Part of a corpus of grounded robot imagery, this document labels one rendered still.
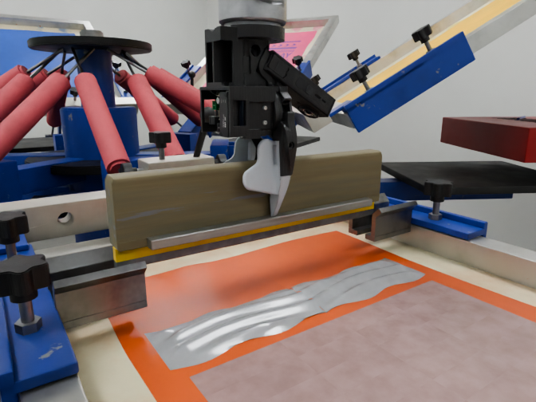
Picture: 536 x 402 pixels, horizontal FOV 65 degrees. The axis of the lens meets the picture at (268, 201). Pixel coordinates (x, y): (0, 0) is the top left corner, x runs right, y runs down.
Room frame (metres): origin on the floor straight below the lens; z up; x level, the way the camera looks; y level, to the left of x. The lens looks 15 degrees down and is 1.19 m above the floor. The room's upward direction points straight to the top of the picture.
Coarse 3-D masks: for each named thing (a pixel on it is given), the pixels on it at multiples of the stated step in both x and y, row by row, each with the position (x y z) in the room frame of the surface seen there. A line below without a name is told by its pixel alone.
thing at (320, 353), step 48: (192, 288) 0.48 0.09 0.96; (240, 288) 0.48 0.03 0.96; (144, 336) 0.37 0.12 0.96; (288, 336) 0.37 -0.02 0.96; (336, 336) 0.37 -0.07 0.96; (192, 384) 0.30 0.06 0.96; (240, 384) 0.30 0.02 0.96; (288, 384) 0.30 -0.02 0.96; (336, 384) 0.30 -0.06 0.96; (384, 384) 0.30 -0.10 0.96; (432, 384) 0.30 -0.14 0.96
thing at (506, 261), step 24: (96, 240) 0.56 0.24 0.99; (408, 240) 0.63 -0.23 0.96; (432, 240) 0.60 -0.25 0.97; (456, 240) 0.57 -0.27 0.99; (480, 240) 0.56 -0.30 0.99; (480, 264) 0.54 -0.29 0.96; (504, 264) 0.51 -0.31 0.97; (528, 264) 0.49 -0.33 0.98; (48, 384) 0.26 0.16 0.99; (72, 384) 0.26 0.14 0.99
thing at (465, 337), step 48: (336, 240) 0.65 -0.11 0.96; (288, 288) 0.48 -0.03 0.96; (432, 288) 0.48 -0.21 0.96; (480, 288) 0.48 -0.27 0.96; (384, 336) 0.37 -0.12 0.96; (432, 336) 0.37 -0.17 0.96; (480, 336) 0.37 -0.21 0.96; (528, 336) 0.37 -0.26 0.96; (480, 384) 0.30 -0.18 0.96; (528, 384) 0.30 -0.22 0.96
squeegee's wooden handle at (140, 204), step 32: (256, 160) 0.50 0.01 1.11; (320, 160) 0.54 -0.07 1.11; (352, 160) 0.57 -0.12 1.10; (128, 192) 0.40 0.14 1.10; (160, 192) 0.42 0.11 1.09; (192, 192) 0.44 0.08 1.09; (224, 192) 0.46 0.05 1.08; (256, 192) 0.48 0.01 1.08; (288, 192) 0.51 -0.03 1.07; (320, 192) 0.54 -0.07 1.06; (352, 192) 0.57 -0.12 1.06; (128, 224) 0.40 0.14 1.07; (160, 224) 0.42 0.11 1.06; (192, 224) 0.44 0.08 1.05
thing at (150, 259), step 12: (336, 216) 0.57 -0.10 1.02; (348, 216) 0.58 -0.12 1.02; (360, 216) 0.60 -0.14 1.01; (288, 228) 0.52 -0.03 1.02; (300, 228) 0.53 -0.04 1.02; (228, 240) 0.47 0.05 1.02; (240, 240) 0.48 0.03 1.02; (252, 240) 0.49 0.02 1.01; (168, 252) 0.43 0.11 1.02; (180, 252) 0.44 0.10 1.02; (192, 252) 0.45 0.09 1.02; (120, 264) 0.40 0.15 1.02
